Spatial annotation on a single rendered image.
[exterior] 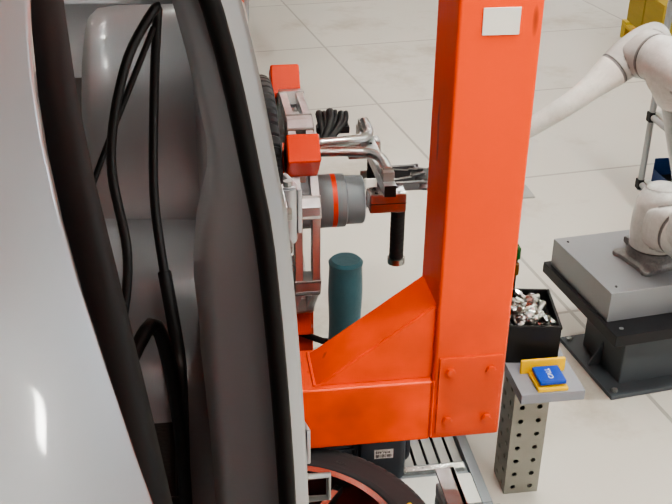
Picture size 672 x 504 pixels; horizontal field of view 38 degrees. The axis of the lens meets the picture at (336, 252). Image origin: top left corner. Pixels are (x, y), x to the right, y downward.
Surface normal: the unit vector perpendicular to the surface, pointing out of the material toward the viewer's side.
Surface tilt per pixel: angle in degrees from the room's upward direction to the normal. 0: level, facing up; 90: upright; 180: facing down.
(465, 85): 90
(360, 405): 90
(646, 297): 90
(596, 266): 1
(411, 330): 90
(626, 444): 0
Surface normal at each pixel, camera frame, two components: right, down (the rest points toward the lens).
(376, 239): 0.01, -0.88
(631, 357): 0.27, 0.46
